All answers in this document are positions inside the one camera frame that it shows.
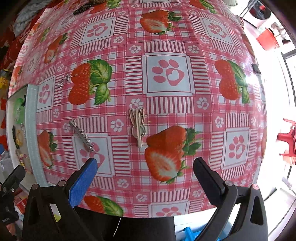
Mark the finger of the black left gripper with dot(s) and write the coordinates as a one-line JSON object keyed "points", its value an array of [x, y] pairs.
{"points": [[14, 179]]}

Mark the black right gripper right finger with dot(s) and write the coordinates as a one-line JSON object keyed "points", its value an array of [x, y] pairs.
{"points": [[213, 185]]}

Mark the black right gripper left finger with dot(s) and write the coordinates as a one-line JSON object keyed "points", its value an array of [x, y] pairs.
{"points": [[69, 193]]}

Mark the black claw hair clip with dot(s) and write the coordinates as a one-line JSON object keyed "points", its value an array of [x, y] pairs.
{"points": [[24, 101]]}

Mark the white jewelry tray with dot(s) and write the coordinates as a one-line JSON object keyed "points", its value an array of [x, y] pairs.
{"points": [[28, 155]]}

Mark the black beaded hair clip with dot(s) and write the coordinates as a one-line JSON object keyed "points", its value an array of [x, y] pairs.
{"points": [[16, 141]]}

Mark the silver rhinestone hair clip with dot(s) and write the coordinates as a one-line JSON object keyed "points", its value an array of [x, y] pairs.
{"points": [[80, 132]]}

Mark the green translucent bangle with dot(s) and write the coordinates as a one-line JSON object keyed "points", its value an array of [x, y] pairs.
{"points": [[19, 111]]}

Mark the beige rabbit hair clip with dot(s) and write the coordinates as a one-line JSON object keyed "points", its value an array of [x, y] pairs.
{"points": [[137, 117]]}

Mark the red plastic chair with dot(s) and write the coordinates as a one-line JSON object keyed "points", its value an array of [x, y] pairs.
{"points": [[289, 138]]}

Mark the pink strawberry checkered tablecloth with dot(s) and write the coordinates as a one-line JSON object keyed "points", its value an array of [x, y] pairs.
{"points": [[187, 63]]}

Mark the red bucket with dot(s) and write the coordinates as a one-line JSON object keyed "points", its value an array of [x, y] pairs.
{"points": [[267, 40]]}

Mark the grey knitted cloth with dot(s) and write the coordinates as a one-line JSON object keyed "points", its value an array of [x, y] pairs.
{"points": [[26, 15]]}

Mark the silver chain earring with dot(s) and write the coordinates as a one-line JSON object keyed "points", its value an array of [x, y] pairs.
{"points": [[65, 80]]}

